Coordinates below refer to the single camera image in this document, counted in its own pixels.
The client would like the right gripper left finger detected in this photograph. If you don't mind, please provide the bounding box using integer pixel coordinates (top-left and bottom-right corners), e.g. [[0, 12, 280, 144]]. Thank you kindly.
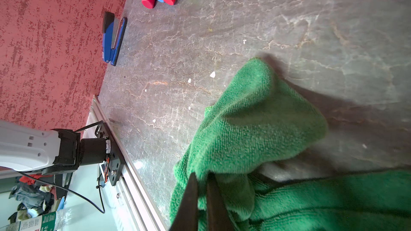
[[169, 173, 199, 231]]

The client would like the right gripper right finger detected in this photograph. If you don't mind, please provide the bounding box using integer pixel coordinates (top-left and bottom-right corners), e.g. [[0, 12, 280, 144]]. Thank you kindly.
[[207, 173, 234, 231]]

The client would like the green microfiber cloth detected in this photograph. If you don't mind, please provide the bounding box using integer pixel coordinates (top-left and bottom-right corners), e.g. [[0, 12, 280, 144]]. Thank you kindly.
[[170, 58, 411, 231]]

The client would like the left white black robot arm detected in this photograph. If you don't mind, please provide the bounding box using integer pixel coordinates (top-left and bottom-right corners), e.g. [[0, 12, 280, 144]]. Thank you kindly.
[[1, 120, 111, 175]]

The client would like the blue stapler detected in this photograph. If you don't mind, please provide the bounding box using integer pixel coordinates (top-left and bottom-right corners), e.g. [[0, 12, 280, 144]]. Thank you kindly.
[[102, 11, 128, 66]]

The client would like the aluminium front rail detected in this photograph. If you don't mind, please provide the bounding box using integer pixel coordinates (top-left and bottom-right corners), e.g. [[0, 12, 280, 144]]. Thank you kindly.
[[89, 96, 168, 231]]

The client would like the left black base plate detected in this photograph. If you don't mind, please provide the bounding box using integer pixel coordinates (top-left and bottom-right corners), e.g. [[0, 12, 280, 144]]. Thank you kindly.
[[95, 122, 125, 186]]

